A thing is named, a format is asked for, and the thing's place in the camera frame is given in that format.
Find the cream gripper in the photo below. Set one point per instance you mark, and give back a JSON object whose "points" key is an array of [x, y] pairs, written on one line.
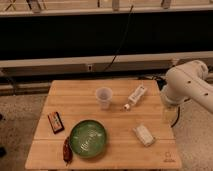
{"points": [[169, 115]]}

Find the translucent white cup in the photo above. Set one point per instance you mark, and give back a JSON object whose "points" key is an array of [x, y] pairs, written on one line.
{"points": [[104, 97]]}

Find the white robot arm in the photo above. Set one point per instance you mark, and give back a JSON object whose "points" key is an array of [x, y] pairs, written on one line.
{"points": [[186, 81]]}

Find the white wrapped packet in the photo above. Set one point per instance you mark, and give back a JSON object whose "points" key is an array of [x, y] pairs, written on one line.
{"points": [[144, 135]]}

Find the white tube bottle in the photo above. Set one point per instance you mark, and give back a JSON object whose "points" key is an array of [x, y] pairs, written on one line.
{"points": [[135, 96]]}

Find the green glass bowl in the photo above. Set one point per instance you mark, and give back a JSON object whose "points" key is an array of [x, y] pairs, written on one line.
{"points": [[88, 139]]}

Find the wooden folding table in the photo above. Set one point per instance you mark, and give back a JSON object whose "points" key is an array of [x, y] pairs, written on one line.
{"points": [[75, 101]]}

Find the dark red snack wrapper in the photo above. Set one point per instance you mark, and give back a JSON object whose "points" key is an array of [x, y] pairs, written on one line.
{"points": [[67, 152]]}

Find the black orange small box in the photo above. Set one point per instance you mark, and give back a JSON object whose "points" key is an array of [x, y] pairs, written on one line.
{"points": [[55, 122]]}

